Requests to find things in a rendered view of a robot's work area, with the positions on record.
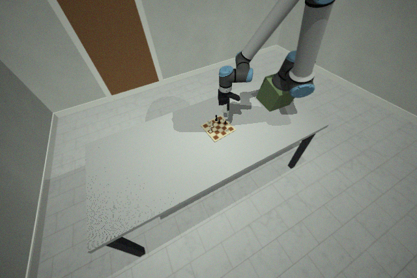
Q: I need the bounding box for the brown and cream chessboard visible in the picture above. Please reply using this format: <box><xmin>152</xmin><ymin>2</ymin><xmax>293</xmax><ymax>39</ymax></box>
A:
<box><xmin>201</xmin><ymin>115</ymin><xmax>236</xmax><ymax>142</ymax></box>

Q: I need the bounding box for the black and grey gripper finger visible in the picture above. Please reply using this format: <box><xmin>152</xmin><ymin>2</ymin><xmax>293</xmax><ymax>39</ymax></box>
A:
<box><xmin>222</xmin><ymin>101</ymin><xmax>229</xmax><ymax>116</ymax></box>

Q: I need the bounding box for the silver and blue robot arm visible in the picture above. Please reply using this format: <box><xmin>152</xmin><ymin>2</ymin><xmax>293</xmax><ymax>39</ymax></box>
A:
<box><xmin>219</xmin><ymin>0</ymin><xmax>335</xmax><ymax>101</ymax></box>

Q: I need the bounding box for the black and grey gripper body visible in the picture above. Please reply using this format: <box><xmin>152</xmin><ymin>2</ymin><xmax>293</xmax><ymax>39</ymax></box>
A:
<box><xmin>218</xmin><ymin>89</ymin><xmax>230</xmax><ymax>105</ymax></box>

